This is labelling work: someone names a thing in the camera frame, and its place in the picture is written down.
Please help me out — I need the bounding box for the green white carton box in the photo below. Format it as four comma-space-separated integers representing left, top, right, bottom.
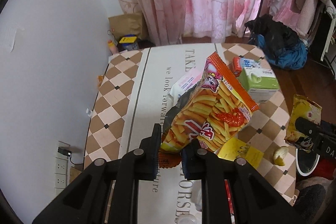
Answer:
238, 67, 280, 103

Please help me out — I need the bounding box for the orange fries snack bag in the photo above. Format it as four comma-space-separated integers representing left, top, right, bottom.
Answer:
161, 52, 259, 153

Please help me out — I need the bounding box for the black clothes pile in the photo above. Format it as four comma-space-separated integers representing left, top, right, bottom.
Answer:
244, 14, 299, 53

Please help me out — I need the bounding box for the white round trash bin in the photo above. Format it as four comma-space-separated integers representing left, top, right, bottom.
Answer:
295, 149, 320, 177

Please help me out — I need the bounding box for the black plug with cable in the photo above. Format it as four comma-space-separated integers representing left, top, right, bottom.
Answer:
58, 147, 82, 165

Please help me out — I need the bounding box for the clear spray bottle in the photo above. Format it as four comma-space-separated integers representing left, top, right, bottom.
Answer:
86, 109, 93, 117

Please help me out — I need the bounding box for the blue yellow lidded jar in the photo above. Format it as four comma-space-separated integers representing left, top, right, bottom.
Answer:
119, 35, 139, 51

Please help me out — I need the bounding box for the yellow crumpled wrapper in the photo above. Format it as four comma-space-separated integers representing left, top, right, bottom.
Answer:
273, 146, 289, 166

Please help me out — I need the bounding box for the white wall power strip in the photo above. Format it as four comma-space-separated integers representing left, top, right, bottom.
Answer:
54, 141, 70, 196

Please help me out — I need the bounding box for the brown paper bag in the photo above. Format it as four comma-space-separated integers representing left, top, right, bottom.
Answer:
108, 12, 149, 41

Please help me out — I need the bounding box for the blue sleeping bag pile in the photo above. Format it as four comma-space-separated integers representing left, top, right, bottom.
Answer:
256, 35, 307, 70

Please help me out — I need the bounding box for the pink white box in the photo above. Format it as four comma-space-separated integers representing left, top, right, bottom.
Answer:
168, 68, 202, 106

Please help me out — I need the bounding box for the clear plastic cup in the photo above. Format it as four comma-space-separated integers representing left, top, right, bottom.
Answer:
177, 214, 198, 224

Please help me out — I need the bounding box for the yellow panda snack bag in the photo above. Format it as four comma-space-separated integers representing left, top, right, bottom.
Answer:
284, 94, 322, 152

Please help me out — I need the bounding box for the checkered bed cover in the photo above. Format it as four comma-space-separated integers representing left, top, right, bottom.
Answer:
85, 43, 296, 223

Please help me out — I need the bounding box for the yellow flat box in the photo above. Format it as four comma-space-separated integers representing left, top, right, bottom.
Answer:
217, 138, 264, 169

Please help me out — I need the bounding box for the orange small bottle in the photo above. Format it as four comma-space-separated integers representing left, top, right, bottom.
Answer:
107, 40, 118, 55

